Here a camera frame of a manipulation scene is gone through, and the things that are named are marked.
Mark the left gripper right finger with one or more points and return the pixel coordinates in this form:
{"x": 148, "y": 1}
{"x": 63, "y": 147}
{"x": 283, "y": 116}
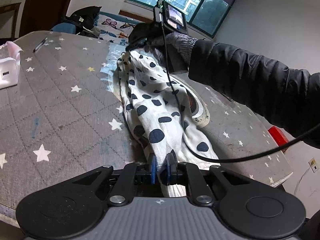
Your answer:
{"x": 191, "y": 177}

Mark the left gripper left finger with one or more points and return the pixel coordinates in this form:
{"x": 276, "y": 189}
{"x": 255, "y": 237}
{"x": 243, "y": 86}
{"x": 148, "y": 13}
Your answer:
{"x": 134, "y": 180}

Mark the white navy polka-dot garment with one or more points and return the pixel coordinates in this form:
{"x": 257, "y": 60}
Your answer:
{"x": 158, "y": 114}

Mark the black jacket right forearm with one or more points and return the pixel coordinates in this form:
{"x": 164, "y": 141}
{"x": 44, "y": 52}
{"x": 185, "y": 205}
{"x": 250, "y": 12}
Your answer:
{"x": 286, "y": 98}

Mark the gloved right hand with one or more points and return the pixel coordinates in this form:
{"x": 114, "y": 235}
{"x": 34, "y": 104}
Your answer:
{"x": 182, "y": 44}

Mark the large butterfly pillow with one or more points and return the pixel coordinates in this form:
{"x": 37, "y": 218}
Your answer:
{"x": 125, "y": 30}

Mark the small butterfly pillow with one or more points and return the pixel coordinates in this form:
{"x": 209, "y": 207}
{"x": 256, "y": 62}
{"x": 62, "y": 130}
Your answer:
{"x": 110, "y": 29}

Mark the round induction cooktop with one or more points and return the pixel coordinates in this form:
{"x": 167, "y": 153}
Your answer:
{"x": 199, "y": 110}

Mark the black bag pile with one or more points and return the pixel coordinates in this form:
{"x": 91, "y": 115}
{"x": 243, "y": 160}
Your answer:
{"x": 84, "y": 21}

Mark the red box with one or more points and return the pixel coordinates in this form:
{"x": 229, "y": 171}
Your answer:
{"x": 278, "y": 136}

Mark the blue sofa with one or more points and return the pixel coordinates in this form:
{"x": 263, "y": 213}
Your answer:
{"x": 74, "y": 27}

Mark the dark wooden door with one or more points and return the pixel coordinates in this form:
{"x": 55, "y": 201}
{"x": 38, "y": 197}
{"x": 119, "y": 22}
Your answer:
{"x": 42, "y": 15}

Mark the pen on table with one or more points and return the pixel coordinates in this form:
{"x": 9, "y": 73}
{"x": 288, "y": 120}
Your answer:
{"x": 40, "y": 45}

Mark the white pink bag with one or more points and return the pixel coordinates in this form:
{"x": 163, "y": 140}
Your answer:
{"x": 9, "y": 64}

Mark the wall power socket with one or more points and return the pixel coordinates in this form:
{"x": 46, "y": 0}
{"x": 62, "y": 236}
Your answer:
{"x": 313, "y": 165}

